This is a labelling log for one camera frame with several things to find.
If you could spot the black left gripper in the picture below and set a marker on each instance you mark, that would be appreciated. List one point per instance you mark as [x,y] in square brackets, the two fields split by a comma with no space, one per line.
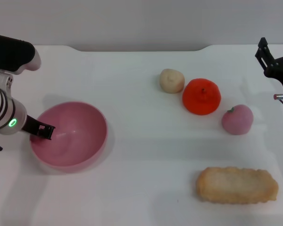
[29,124]

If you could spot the pink plastic bowl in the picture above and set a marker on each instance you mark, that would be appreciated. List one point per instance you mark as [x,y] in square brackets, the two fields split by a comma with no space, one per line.
[73,139]

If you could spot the pink toy peach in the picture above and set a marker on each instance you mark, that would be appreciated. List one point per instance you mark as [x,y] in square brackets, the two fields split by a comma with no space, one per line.
[237,120]

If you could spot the orange toy fruit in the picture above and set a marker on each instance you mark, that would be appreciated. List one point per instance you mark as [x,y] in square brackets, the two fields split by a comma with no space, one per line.
[201,96]

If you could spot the toy bread slice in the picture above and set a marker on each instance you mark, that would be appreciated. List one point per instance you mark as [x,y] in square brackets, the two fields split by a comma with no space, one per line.
[237,186]

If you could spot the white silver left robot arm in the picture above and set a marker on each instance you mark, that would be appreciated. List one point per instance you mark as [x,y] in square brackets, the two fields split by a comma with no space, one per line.
[4,113]

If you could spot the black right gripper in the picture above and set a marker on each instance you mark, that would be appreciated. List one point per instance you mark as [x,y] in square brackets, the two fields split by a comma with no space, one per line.
[281,68]

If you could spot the beige toy bun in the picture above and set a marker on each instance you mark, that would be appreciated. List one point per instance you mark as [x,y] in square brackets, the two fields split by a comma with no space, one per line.
[171,81]

